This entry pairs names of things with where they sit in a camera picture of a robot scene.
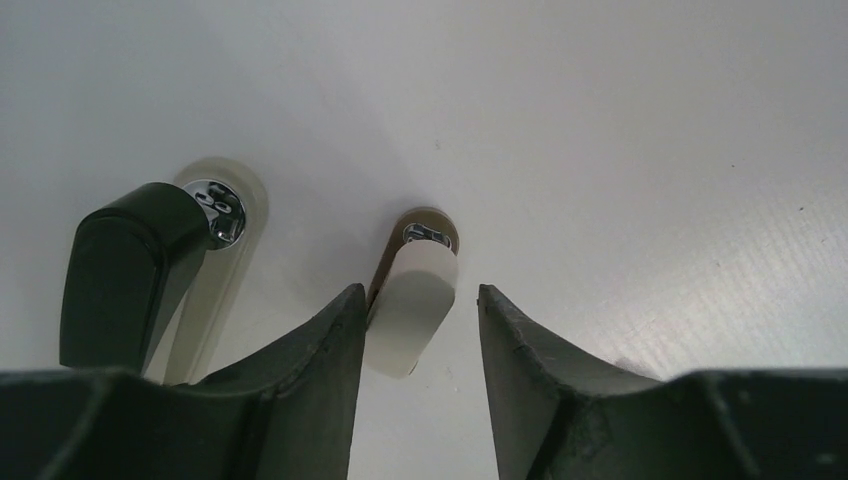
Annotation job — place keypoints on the small brown stapler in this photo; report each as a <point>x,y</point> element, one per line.
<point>412,291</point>

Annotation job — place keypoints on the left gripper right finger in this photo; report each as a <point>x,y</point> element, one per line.
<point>558,412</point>

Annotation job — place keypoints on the black and beige stapler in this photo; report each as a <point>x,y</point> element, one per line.
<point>160,268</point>

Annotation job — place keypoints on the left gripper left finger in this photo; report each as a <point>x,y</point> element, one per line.
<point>284,412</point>

